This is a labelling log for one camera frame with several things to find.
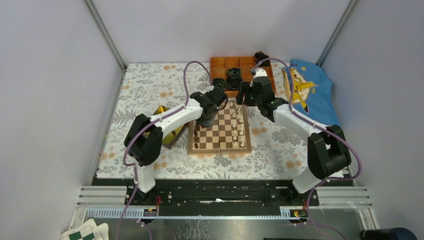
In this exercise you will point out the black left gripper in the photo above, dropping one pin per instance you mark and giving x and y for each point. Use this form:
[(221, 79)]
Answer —
[(206, 123)]

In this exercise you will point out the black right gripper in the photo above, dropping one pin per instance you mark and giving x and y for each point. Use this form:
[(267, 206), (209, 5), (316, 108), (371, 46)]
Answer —
[(245, 89)]

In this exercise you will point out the gold tin box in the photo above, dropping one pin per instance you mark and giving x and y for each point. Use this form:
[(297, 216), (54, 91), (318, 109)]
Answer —
[(170, 140)]

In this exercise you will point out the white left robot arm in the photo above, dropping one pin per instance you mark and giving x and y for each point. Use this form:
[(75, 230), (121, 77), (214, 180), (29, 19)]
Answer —
[(144, 139)]

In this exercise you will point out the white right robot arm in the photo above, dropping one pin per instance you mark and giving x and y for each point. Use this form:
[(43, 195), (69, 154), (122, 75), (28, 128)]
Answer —
[(326, 151)]

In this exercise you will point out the orange wooden compartment tray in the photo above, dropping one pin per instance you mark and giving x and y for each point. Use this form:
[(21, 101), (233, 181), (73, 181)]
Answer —
[(219, 65)]

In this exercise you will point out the wooden chessboard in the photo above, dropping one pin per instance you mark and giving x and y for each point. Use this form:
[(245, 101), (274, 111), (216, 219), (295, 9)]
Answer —
[(229, 133)]

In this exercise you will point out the blue pikachu shirt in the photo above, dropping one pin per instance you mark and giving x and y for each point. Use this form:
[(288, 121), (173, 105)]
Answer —
[(311, 93)]

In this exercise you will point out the floral tablecloth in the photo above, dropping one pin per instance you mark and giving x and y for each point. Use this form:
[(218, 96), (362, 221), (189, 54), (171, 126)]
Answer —
[(276, 153)]

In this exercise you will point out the green checkered mat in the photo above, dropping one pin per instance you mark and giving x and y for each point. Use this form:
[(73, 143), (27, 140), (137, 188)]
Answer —
[(89, 230)]

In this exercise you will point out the black cylinder object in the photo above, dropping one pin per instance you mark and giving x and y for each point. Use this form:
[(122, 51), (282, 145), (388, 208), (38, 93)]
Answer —
[(396, 233)]

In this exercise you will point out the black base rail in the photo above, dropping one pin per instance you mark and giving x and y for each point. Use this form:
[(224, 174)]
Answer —
[(201, 198)]

